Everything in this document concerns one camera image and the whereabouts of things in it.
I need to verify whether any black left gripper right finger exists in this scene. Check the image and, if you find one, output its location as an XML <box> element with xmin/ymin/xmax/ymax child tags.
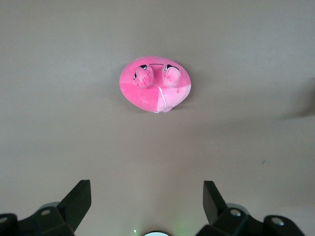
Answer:
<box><xmin>196</xmin><ymin>181</ymin><xmax>306</xmax><ymax>236</ymax></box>

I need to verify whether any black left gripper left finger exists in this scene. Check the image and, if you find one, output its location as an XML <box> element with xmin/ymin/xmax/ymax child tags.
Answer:
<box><xmin>0</xmin><ymin>180</ymin><xmax>92</xmax><ymax>236</ymax></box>

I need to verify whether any round pink plush toy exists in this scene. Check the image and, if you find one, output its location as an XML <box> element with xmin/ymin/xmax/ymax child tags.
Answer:
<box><xmin>119</xmin><ymin>56</ymin><xmax>192</xmax><ymax>114</ymax></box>

